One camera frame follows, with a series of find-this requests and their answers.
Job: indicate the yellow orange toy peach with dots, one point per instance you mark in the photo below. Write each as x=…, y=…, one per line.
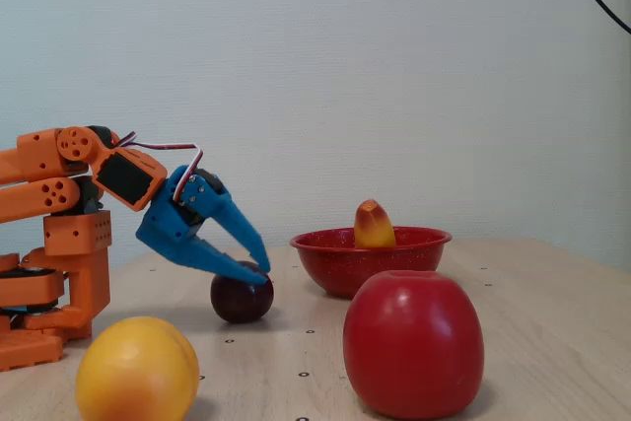
x=135, y=371

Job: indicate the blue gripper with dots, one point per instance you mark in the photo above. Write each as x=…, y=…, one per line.
x=165, y=224

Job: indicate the orange robot base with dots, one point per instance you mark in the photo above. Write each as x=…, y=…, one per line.
x=29, y=347

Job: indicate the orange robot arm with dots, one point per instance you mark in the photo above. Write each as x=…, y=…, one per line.
x=37, y=157

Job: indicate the red speckled enamel bowl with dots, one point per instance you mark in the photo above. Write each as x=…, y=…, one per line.
x=335, y=263

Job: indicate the dark purple toy plum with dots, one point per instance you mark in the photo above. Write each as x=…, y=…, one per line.
x=241, y=300

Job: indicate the yellow toy banana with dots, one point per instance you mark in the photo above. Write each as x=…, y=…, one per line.
x=374, y=226

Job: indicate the red toy apple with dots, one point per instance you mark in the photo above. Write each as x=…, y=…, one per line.
x=414, y=347

